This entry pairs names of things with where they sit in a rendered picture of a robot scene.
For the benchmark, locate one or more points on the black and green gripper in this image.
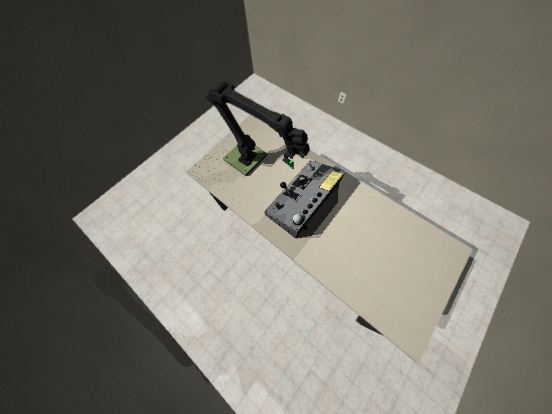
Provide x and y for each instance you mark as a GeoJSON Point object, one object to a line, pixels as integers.
{"type": "Point", "coordinates": [288, 161]}

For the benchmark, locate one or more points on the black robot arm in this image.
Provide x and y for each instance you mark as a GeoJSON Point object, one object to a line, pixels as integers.
{"type": "Point", "coordinates": [279, 122]}

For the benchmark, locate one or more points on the light grey control panel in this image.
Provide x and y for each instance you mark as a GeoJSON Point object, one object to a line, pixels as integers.
{"type": "Point", "coordinates": [304, 195]}

